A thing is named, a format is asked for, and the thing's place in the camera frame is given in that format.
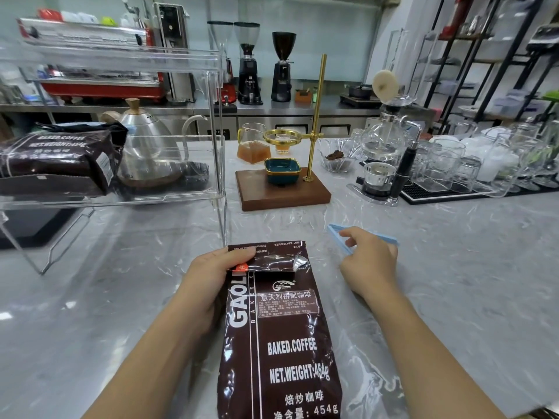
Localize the black coffee grinder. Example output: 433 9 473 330
270 31 298 103
233 22 264 106

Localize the stainless steel counter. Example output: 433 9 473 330
0 95 437 140

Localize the coffee grinder with clear hopper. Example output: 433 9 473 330
206 20 238 105

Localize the person's left hand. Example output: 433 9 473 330
176 247 257 335

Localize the black foil bag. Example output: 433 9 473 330
34 121 129 146

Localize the steel gooseneck kettle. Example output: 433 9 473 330
100 97 209 191

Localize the red espresso machine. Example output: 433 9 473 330
17 17 169 103

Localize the person's left forearm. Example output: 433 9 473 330
82 289 224 419

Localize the gold pour-over stand, wooden base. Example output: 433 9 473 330
235 53 332 212

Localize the clear plastic film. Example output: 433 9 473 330
338 297 420 419

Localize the beige siphon filter disc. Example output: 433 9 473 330
372 69 400 104

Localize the teal ceramic dish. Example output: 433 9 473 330
264 157 302 186

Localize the black metal shelving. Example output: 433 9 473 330
415 0 559 136

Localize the group of clear glass cups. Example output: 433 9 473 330
411 122 559 198

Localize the brown coffee bean bag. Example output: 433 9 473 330
0 129 123 198
217 241 343 419

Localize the black rubber bar mat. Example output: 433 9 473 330
399 181 559 205

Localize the glass bowl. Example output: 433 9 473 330
317 138 358 174

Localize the person's right hand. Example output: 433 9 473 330
338 226 399 302

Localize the steel siphon burner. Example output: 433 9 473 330
361 161 397 199

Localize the blue plastic sealing clip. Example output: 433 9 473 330
327 223 400 257

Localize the silver and black coffee machine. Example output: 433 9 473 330
152 2 196 104

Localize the glass siphon coffee maker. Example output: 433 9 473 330
347 94 424 207

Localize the person's right forearm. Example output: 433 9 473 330
361 283 508 419

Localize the clear acrylic shelf rack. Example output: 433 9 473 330
0 22 229 276

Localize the black stove with pot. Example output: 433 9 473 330
339 84 382 109

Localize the glass server with amber liquid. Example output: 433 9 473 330
237 122 272 165

